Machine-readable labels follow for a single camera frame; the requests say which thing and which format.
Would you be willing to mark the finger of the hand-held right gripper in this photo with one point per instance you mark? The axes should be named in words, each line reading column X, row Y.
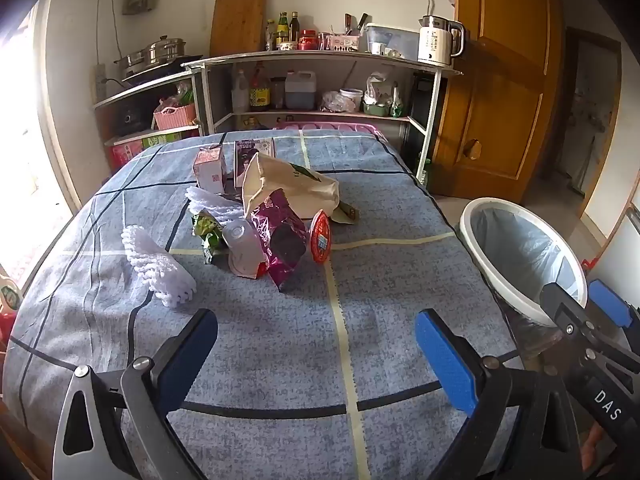
column 562, row 307
column 607, row 300

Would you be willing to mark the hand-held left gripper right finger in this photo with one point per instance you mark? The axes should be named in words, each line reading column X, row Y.
column 445, row 360

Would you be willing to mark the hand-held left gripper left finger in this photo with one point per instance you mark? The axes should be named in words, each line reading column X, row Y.
column 190, row 355

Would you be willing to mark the translucent plastic bin liner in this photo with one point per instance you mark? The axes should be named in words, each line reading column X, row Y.
column 525, row 255

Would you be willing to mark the large white foam net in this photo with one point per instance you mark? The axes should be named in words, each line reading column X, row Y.
column 160, row 270

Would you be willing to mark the white round trash bin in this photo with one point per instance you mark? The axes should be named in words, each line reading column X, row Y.
column 467, row 240

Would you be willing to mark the clear plastic bottle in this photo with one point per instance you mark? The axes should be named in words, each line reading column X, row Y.
column 240, row 245

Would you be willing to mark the green snack wrapper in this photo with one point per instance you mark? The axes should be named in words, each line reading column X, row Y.
column 207, row 232

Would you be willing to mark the purple snack bag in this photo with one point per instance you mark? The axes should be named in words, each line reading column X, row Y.
column 282, row 245

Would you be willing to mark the small white foam net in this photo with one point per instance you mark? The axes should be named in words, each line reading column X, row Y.
column 215, row 205

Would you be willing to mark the red lidded cup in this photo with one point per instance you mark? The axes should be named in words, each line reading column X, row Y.
column 320, row 237

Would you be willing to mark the small pink carton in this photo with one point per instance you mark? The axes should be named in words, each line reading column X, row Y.
column 207, row 167

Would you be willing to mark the beige paper bag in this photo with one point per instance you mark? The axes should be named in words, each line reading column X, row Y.
column 295, row 182

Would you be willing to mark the purple drink carton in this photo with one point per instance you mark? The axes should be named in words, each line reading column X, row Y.
column 250, row 152

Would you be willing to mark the person's right hand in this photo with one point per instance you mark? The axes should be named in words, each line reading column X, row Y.
column 594, row 447

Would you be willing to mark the red plastic hook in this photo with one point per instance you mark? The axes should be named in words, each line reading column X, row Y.
column 592, row 262

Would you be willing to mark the grey refrigerator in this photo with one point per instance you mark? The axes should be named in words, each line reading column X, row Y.
column 625, row 240

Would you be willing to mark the blue grey checked tablecloth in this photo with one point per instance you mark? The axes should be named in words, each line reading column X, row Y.
column 250, row 320

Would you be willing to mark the printed cardboard box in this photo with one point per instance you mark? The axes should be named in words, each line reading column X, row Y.
column 150, row 144

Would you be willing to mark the wooden door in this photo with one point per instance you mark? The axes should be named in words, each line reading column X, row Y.
column 490, row 85

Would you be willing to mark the pink plastic basket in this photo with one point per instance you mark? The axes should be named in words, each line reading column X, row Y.
column 175, row 116

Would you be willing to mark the green white packet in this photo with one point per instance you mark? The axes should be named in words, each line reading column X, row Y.
column 396, row 105

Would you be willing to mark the green bowl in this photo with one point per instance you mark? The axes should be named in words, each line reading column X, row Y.
column 376, row 109

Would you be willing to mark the clear plastic jug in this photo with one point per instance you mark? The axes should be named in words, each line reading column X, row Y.
column 240, row 91

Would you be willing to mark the low white shelf rack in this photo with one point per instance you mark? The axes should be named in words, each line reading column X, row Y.
column 145, row 87

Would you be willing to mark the cooking oil bottle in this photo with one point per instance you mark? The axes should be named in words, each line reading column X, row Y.
column 259, row 87

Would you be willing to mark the dark glass jar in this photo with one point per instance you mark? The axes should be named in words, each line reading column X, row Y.
column 277, row 91

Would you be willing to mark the white plastic tub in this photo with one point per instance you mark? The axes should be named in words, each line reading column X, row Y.
column 352, row 96

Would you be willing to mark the white plastic grocery bag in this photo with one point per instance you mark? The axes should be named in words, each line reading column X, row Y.
column 380, row 87

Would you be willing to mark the crumpled clear plastic bag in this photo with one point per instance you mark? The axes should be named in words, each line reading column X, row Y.
column 332, row 102

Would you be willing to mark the white power strip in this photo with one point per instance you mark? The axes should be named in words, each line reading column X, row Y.
column 99, row 82

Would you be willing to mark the white plastic jerrycan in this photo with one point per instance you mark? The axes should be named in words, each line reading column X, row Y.
column 300, row 89

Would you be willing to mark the black induction cooker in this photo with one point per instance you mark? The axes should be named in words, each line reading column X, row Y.
column 160, row 67

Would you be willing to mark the white electric kettle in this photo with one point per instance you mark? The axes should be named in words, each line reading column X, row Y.
column 434, row 42

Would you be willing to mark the steel steamer pot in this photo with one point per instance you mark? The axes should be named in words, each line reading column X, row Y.
column 155, row 50

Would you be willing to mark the clear plastic storage box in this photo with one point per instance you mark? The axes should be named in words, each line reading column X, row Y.
column 395, row 37

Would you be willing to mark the white metal shelf rack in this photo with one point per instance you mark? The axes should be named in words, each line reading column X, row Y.
column 320, row 57

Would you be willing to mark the small seasoning bottle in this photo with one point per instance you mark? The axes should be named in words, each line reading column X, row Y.
column 270, row 35

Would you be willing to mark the pink utensil box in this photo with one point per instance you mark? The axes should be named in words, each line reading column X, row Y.
column 340, row 42

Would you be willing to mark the wooden cutting board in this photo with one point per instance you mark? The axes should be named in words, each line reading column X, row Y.
column 237, row 22

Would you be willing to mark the red jar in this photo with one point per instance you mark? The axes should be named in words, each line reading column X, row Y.
column 307, row 39

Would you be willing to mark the green glass bottle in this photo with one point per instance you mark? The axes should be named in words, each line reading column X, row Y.
column 283, row 27

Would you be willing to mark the dark sauce bottle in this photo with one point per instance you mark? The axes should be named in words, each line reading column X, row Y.
column 294, row 27

